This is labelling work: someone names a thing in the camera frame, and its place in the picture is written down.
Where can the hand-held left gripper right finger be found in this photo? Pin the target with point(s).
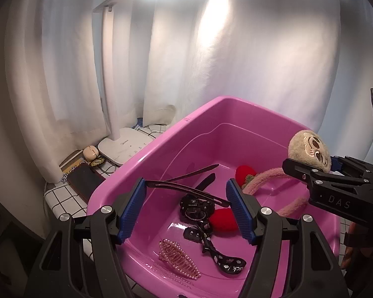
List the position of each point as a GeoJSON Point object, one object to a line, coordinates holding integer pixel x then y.
{"type": "Point", "coordinates": [241, 211]}

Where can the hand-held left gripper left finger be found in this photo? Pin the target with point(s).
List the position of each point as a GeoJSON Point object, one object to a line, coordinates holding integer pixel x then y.
{"type": "Point", "coordinates": [130, 211]}

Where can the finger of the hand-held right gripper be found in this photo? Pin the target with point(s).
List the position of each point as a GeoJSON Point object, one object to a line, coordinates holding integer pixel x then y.
{"type": "Point", "coordinates": [335, 163]}
{"type": "Point", "coordinates": [317, 177]}

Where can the pink fuzzy strawberry headband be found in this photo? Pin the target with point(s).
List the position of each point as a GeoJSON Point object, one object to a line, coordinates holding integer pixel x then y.
{"type": "Point", "coordinates": [267, 176]}

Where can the black digital wristwatch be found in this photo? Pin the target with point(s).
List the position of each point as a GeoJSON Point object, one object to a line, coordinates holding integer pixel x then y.
{"type": "Point", "coordinates": [195, 208]}

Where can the black eyeglasses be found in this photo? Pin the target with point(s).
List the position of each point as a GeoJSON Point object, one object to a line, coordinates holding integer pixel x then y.
{"type": "Point", "coordinates": [186, 188]}

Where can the pearl hair claw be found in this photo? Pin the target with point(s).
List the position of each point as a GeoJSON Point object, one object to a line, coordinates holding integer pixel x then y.
{"type": "Point", "coordinates": [178, 256]}

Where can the pink plastic bin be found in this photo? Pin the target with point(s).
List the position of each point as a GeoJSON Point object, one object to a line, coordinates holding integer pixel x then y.
{"type": "Point", "coordinates": [205, 124]}

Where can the person's right hand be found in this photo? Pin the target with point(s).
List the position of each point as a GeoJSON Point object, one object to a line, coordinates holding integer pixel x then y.
{"type": "Point", "coordinates": [348, 257]}

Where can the black smartphone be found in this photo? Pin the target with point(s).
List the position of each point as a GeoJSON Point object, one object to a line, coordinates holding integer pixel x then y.
{"type": "Point", "coordinates": [84, 178]}

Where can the dark oval trinket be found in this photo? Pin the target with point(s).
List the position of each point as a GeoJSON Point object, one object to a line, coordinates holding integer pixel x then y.
{"type": "Point", "coordinates": [98, 162]}

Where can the white desk lamp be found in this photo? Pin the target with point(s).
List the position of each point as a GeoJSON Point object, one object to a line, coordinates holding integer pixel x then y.
{"type": "Point", "coordinates": [124, 149]}

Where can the cream earbuds case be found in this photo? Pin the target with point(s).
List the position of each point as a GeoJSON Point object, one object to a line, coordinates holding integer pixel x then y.
{"type": "Point", "coordinates": [89, 153]}

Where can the white curtain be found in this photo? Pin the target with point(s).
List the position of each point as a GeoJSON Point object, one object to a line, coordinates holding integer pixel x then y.
{"type": "Point", "coordinates": [251, 68]}

